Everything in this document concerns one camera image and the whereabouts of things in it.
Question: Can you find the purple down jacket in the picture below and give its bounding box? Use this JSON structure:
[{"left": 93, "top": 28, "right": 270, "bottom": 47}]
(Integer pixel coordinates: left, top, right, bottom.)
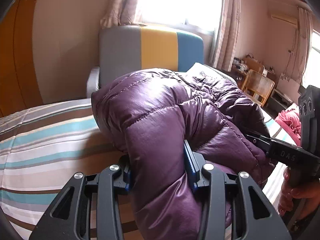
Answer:
[{"left": 91, "top": 69, "right": 275, "bottom": 239}]

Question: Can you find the right hand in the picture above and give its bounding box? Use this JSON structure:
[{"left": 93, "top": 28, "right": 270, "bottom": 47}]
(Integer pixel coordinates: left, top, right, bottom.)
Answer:
[{"left": 278, "top": 167, "right": 320, "bottom": 220}]

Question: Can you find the pink cloth on bed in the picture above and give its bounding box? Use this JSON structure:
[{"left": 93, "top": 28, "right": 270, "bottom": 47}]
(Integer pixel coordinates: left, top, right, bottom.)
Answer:
[{"left": 275, "top": 103, "right": 302, "bottom": 146}]

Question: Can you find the wooden chair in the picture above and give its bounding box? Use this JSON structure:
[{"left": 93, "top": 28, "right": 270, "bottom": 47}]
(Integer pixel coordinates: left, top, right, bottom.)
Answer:
[{"left": 241, "top": 69, "right": 275, "bottom": 107}]

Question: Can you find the striped bed cover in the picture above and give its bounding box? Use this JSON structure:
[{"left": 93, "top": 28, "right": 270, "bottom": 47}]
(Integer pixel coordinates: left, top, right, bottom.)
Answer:
[{"left": 1, "top": 99, "right": 292, "bottom": 239}]

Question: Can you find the cluttered wooden desk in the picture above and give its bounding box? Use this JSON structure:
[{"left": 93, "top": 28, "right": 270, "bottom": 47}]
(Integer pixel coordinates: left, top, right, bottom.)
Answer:
[{"left": 232, "top": 54, "right": 277, "bottom": 82}]

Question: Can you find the white pillow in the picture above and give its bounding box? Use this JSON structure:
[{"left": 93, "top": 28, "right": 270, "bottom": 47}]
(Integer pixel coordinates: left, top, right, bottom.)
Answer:
[{"left": 186, "top": 62, "right": 218, "bottom": 77}]

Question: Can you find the white air conditioner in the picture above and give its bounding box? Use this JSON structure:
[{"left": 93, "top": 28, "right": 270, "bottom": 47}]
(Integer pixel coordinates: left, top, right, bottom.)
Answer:
[{"left": 270, "top": 12, "right": 298, "bottom": 29}]

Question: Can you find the orange wooden wardrobe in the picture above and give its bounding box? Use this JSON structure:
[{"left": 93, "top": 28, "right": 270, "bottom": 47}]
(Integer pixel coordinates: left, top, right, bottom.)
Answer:
[{"left": 1, "top": 0, "right": 43, "bottom": 117}]

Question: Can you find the grey yellow blue headboard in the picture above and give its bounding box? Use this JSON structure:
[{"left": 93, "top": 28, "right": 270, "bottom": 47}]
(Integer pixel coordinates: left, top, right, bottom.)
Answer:
[{"left": 86, "top": 25, "right": 204, "bottom": 98}]

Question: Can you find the pink patterned curtain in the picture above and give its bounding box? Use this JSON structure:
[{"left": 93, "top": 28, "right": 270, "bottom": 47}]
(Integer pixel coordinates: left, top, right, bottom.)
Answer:
[{"left": 100, "top": 0, "right": 138, "bottom": 29}]

